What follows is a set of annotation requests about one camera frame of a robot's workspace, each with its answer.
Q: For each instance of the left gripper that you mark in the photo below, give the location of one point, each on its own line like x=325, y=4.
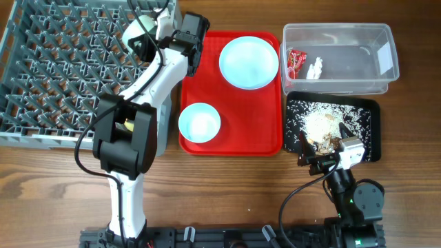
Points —
x=149, y=52

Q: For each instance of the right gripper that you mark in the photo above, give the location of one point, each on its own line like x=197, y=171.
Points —
x=306, y=158

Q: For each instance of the food scraps and rice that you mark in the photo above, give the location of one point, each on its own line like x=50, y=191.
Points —
x=320, y=124

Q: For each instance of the light green bowl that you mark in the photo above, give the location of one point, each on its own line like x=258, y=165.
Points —
x=135, y=30

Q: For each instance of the white tissue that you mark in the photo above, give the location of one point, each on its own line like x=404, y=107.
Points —
x=315, y=70

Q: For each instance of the yellow plastic cup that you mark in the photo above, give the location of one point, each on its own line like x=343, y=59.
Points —
x=129, y=125

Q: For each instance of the red snack wrapper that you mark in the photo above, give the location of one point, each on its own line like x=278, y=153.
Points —
x=295, y=61

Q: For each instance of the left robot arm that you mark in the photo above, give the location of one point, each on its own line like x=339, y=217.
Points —
x=126, y=135

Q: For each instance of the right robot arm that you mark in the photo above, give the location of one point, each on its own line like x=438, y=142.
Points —
x=358, y=203

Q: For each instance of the black rectangular waste tray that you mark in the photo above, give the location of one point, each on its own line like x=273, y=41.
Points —
x=345, y=100

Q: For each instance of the clear plastic waste bin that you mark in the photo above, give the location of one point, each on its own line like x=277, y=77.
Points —
x=357, y=58

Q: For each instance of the grey plastic dishwasher rack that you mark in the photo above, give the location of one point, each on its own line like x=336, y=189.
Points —
x=57, y=58

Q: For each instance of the red plastic serving tray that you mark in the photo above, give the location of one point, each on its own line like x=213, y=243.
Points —
x=251, y=120

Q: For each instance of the light blue bowl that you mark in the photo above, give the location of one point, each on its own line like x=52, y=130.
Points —
x=199, y=122

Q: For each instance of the light blue round plate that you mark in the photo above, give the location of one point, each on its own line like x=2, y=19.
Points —
x=248, y=63

